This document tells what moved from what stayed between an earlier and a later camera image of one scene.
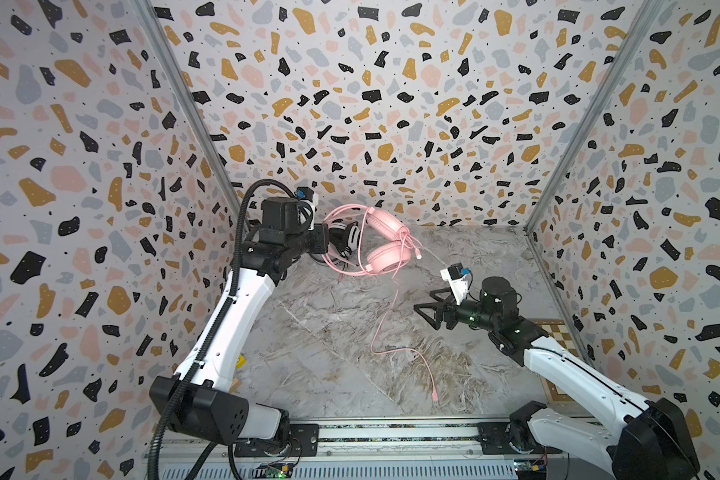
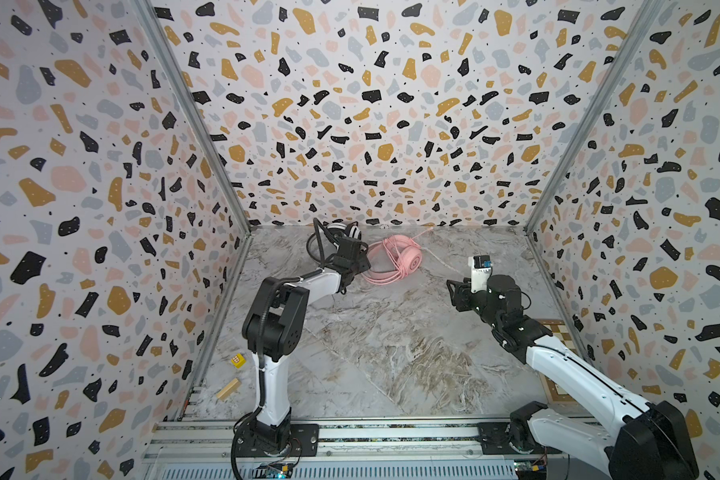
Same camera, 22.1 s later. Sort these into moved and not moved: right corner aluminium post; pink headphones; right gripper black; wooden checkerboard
Moved: right gripper black; pink headphones
Not moved: right corner aluminium post; wooden checkerboard
